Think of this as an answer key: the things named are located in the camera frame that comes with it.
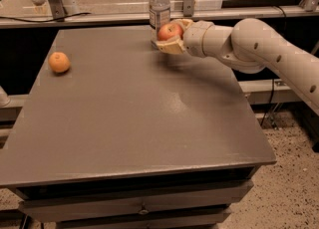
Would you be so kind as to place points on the clear plastic water bottle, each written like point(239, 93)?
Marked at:
point(159, 15)

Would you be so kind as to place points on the orange fruit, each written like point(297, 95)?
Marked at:
point(59, 62)

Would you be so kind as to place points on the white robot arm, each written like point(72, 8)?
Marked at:
point(248, 47)

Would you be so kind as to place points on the top drawer with knob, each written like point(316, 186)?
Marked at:
point(141, 202)

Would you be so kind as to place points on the grey drawer cabinet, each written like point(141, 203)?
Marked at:
point(126, 117)

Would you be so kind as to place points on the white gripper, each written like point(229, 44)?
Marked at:
point(194, 38)

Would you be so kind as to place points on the red apple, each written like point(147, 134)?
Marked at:
point(169, 30)

